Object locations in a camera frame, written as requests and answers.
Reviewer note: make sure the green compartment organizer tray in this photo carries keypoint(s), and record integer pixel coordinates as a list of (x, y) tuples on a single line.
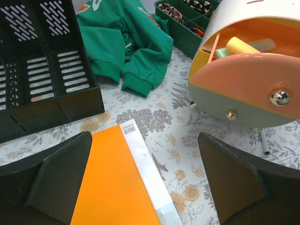
[(183, 31)]

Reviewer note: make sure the black pen under box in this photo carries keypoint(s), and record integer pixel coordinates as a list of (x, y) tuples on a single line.
[(265, 145)]

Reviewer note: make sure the white drawer organizer box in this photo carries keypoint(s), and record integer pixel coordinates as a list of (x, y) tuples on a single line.
[(253, 90)]

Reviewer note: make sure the green highlighter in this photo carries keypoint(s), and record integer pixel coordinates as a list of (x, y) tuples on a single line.
[(221, 53)]

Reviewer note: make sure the blue highlighter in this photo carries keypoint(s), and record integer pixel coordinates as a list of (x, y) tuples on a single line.
[(263, 45)]

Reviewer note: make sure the orange notebook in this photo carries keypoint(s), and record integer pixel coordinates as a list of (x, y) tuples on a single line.
[(121, 184)]

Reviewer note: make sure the pink black rolled tie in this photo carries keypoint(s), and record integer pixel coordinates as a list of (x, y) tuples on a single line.
[(171, 11)]

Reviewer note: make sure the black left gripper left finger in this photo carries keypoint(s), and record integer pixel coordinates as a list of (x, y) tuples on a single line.
[(42, 189)]

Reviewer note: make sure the orange black rolled tie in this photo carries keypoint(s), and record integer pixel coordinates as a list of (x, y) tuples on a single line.
[(197, 31)]

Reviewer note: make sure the white-spotted black rolled tie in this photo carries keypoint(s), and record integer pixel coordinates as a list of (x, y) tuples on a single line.
[(201, 6)]

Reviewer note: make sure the black mesh file holder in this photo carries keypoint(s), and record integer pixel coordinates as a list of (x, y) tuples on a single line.
[(45, 76)]

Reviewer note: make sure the green sweatshirt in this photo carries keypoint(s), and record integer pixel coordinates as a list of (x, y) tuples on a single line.
[(125, 43)]

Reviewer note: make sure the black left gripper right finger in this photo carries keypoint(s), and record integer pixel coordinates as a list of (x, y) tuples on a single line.
[(248, 190)]

